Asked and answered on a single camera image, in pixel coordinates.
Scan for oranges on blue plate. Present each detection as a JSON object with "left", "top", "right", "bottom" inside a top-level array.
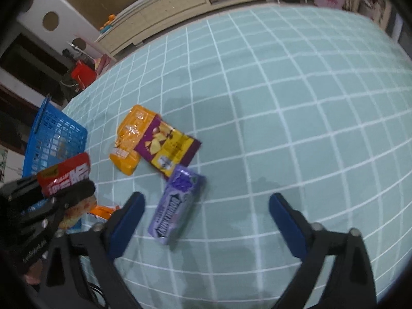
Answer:
[{"left": 100, "top": 14, "right": 116, "bottom": 33}]

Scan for pink box by wall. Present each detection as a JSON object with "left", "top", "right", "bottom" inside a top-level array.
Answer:
[{"left": 94, "top": 54, "right": 112, "bottom": 75}]

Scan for purple gum box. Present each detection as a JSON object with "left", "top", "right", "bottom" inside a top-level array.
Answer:
[{"left": 148, "top": 165, "right": 205, "bottom": 245}]

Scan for blue plastic basket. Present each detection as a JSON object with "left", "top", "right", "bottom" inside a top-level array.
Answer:
[{"left": 22, "top": 95, "right": 87, "bottom": 177}]

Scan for dark backpack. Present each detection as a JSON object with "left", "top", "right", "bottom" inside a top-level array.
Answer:
[{"left": 59, "top": 71, "right": 81, "bottom": 102}]

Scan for purple chips packet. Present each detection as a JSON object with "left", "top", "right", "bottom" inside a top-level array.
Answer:
[{"left": 134, "top": 115, "right": 201, "bottom": 179}]

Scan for red bag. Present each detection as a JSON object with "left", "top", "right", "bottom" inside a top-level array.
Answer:
[{"left": 70, "top": 60, "right": 97, "bottom": 90}]

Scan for cream tv cabinet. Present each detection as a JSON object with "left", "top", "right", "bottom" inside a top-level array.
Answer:
[{"left": 96, "top": 0, "right": 278, "bottom": 56}]

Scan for white red snack packet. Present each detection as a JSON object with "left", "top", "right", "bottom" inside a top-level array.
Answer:
[{"left": 59, "top": 195, "right": 97, "bottom": 230}]

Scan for teal grid tablecloth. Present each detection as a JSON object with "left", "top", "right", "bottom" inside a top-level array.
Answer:
[{"left": 64, "top": 5, "right": 411, "bottom": 308}]

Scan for small orange snack packet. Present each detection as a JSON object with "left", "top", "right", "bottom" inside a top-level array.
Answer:
[{"left": 89, "top": 205, "right": 120, "bottom": 220}]

